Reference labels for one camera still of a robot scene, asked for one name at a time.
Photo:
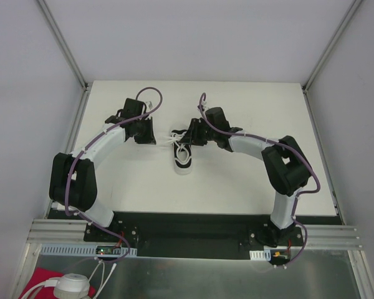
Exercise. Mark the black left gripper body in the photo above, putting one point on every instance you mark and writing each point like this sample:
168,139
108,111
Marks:
146,131

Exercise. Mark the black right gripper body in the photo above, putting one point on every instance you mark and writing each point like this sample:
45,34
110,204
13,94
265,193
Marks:
192,133

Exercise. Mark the black white canvas sneaker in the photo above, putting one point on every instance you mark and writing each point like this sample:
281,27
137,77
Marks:
183,154

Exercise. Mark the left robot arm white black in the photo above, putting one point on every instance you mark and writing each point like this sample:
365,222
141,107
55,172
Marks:
73,180

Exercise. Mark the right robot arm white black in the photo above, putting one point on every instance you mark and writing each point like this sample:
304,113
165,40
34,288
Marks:
285,165

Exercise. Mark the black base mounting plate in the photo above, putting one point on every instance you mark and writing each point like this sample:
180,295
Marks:
191,249

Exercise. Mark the white bottle cap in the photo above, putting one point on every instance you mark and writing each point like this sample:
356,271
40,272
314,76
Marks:
72,285

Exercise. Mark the red cloth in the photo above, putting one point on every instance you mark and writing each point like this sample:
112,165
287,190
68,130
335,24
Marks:
42,283

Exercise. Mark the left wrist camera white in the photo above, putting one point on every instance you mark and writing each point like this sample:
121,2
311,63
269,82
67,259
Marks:
149,105

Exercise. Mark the right grey cable duct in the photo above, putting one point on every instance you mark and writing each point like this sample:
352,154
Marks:
260,255

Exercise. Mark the grey cable duct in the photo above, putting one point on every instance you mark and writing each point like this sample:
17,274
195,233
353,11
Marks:
260,255
86,251

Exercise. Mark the aluminium frame rail front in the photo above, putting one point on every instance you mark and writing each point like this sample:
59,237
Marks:
334,237

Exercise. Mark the left grey cable duct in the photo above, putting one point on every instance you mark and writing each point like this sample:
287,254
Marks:
86,251

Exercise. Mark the left aluminium corner post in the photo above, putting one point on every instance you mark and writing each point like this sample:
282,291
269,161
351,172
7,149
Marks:
61,42

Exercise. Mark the aluminium corner post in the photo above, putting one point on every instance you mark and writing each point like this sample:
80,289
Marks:
332,43
61,42

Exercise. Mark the right aluminium corner post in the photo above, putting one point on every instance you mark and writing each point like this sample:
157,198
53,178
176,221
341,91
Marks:
332,43

